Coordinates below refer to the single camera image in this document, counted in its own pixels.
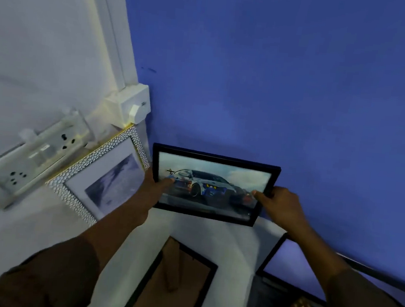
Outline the person's left hand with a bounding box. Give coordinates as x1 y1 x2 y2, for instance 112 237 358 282
133 167 177 222

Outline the large black picture frame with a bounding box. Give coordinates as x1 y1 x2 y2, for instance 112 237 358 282
253 231 405 307

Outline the person's right forearm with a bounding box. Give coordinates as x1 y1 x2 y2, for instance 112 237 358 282
279 220 405 307

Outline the person's left forearm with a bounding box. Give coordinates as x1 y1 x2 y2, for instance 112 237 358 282
0 189 150 307

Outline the black framed car picture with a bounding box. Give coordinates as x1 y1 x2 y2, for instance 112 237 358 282
146 143 283 230

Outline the white switch box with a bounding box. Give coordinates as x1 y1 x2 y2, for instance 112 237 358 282
100 80 154 131

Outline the black frame with brown backing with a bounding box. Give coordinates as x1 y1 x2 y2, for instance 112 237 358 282
120 232 221 307

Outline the white wall socket panel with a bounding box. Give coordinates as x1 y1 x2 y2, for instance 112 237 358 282
0 103 98 218

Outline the person's right hand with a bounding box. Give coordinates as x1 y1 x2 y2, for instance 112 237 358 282
248 184 314 234

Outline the white cable conduit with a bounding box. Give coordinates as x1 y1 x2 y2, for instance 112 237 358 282
66 0 147 94

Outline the white pebbled picture frame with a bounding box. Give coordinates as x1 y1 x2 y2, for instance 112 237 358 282
42 116 154 233

